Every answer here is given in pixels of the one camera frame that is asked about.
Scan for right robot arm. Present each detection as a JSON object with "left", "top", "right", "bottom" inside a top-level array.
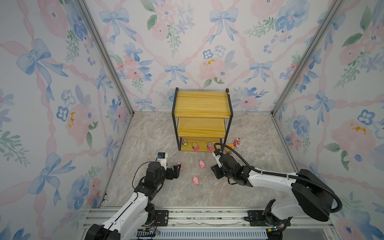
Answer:
[{"left": 211, "top": 152, "right": 342, "bottom": 228}]

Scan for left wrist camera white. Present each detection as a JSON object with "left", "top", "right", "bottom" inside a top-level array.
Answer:
[{"left": 156, "top": 152, "right": 168, "bottom": 169}]

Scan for aluminium corner post left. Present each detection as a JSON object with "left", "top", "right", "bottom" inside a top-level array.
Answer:
[{"left": 74, "top": 0, "right": 135, "bottom": 118}]

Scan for pink bear toy with cherry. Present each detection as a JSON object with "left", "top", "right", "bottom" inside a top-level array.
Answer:
[{"left": 234, "top": 138, "right": 241, "bottom": 148}]

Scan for pink pig toy front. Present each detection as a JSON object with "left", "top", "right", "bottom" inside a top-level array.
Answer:
[{"left": 193, "top": 176, "right": 200, "bottom": 186}]

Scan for aluminium corner post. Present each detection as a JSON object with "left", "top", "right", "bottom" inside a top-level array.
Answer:
[
  {"left": 271, "top": 0, "right": 345, "bottom": 117},
  {"left": 74, "top": 0, "right": 135, "bottom": 118}
]

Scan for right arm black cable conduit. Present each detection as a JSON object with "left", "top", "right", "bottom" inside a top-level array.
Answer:
[{"left": 212, "top": 142, "right": 343, "bottom": 214}]

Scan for aluminium corner post right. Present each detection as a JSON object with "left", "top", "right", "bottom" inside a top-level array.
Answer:
[{"left": 271, "top": 0, "right": 345, "bottom": 117}]

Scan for colourful robot toy green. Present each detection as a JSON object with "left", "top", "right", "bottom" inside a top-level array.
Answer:
[{"left": 192, "top": 143, "right": 200, "bottom": 152}]

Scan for wooden shelf black metal frame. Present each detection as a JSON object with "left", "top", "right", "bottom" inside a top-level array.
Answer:
[{"left": 172, "top": 88, "right": 234, "bottom": 153}]

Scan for colourful robot toy pink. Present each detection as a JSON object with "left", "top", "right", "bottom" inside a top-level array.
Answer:
[{"left": 207, "top": 142, "right": 214, "bottom": 152}]

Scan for brown green robot toy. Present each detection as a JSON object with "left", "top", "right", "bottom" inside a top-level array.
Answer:
[{"left": 182, "top": 139, "right": 188, "bottom": 148}]

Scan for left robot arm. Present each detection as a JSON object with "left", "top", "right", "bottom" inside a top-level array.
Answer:
[{"left": 85, "top": 162, "right": 182, "bottom": 240}]

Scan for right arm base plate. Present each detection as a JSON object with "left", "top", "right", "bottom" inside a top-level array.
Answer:
[{"left": 247, "top": 209, "right": 291, "bottom": 227}]

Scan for pink bear toy yellow petals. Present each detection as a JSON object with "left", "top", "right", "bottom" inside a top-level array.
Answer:
[{"left": 226, "top": 144, "right": 235, "bottom": 154}]

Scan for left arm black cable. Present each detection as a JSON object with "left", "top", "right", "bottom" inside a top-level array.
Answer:
[{"left": 131, "top": 161, "right": 158, "bottom": 193}]

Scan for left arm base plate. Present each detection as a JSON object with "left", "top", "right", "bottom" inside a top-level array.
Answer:
[{"left": 145, "top": 210, "right": 169, "bottom": 227}]

